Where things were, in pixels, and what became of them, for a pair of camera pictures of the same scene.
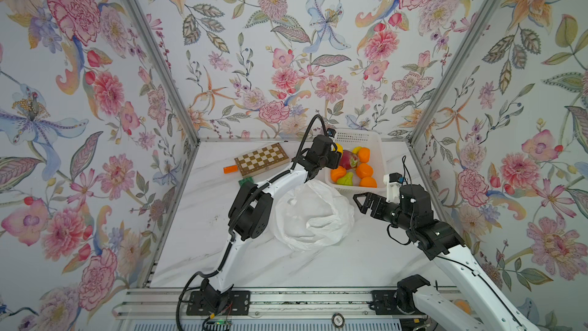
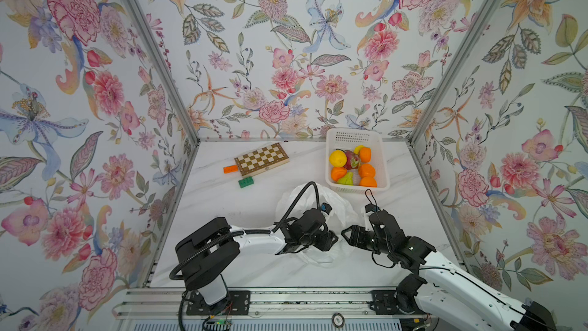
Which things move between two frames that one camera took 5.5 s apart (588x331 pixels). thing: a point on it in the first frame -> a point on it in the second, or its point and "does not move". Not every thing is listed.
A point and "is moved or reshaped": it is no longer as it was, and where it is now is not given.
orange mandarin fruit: x=364 y=154 does not move
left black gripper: x=333 y=160 -> x=328 y=239
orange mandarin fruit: x=368 y=182 does not move
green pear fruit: x=347 y=179 does not move
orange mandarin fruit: x=337 y=173 does not move
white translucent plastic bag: x=308 y=215 is moved or reshaped
